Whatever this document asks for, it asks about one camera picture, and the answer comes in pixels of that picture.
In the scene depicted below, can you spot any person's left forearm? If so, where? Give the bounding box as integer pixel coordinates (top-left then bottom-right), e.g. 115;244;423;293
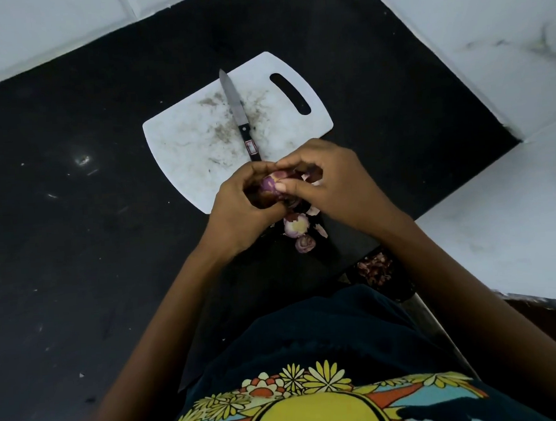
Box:
62;238;255;421

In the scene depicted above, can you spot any pile of red shallot peels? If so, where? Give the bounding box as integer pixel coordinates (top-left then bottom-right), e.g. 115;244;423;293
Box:
355;251;396;289

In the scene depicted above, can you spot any small peeled purple shallot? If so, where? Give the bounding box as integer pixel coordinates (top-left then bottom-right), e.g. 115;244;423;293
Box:
294;234;317;255

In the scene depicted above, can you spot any person's right hand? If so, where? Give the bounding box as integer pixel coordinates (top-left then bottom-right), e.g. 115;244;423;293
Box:
271;133;413;247

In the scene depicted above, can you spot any person's right forearm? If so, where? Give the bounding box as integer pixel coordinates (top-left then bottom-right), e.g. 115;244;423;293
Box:
378;199;556;421

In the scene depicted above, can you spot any dark floral print shirt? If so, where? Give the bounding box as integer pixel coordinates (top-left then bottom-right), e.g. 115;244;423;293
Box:
151;273;551;421

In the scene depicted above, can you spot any white plastic cutting board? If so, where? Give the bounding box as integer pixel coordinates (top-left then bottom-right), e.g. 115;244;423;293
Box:
138;48;339;219

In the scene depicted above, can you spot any large cut purple shallot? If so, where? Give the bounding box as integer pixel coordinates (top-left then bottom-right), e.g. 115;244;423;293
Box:
282;212;311;239

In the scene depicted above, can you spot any person's left hand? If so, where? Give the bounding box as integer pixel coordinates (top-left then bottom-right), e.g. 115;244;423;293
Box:
195;159;292;266

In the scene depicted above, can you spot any black handled kitchen knife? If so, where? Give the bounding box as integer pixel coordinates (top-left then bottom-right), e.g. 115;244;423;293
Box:
218;67;262;165

